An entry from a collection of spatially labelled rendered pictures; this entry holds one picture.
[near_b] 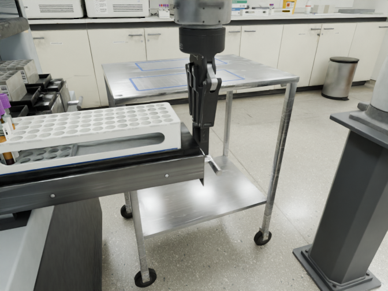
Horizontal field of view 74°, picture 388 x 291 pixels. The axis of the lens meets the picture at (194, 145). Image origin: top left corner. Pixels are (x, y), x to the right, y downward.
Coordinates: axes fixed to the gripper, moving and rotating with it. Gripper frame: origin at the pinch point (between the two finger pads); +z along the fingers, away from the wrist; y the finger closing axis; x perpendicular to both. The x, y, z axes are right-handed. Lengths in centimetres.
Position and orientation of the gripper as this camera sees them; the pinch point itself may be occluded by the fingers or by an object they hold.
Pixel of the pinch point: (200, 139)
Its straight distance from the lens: 50.8
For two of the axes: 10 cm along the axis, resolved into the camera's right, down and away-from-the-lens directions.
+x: 9.6, -1.4, 2.5
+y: 2.9, 4.7, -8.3
